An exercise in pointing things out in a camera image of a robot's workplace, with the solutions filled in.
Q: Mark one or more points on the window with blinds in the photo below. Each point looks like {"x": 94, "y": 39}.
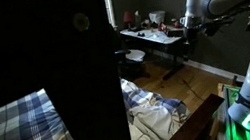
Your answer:
{"x": 110, "y": 13}

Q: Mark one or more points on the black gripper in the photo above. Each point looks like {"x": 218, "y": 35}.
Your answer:
{"x": 189, "y": 28}

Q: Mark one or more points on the red can on desk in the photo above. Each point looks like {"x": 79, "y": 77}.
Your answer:
{"x": 175, "y": 23}

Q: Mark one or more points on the dark wooden bed footboard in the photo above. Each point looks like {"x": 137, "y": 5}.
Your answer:
{"x": 193, "y": 127}

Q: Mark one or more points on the white bag on desk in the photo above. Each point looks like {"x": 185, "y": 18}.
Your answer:
{"x": 157, "y": 17}

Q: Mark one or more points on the red lamp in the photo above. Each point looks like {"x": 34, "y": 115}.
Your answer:
{"x": 128, "y": 19}

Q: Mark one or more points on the black office chair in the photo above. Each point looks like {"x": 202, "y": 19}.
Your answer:
{"x": 127, "y": 69}

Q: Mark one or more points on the white pillowcase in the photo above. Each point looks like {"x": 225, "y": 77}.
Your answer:
{"x": 152, "y": 123}

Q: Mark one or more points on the white top desk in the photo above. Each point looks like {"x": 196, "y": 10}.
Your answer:
{"x": 159, "y": 41}

